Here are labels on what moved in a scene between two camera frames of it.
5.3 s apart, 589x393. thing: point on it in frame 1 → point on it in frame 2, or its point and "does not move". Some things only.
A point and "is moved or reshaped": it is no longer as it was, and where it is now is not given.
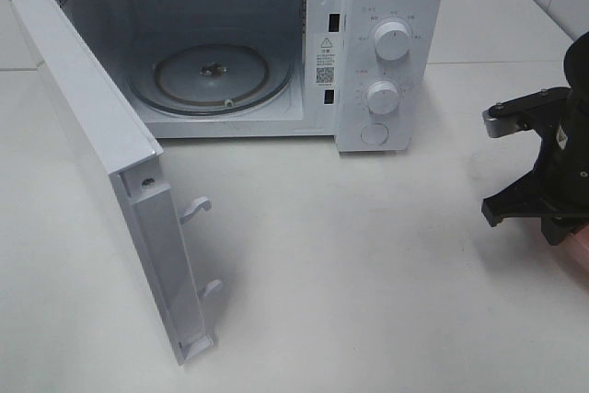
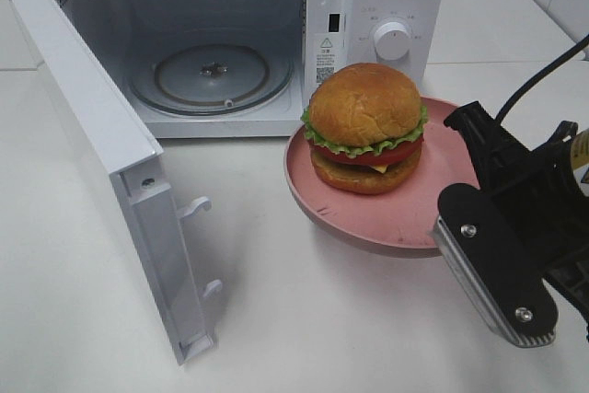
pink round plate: [574, 250] is moved or reshaped
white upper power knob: [391, 40] does not move
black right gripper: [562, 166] → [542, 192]
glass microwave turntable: [209, 79] does not move
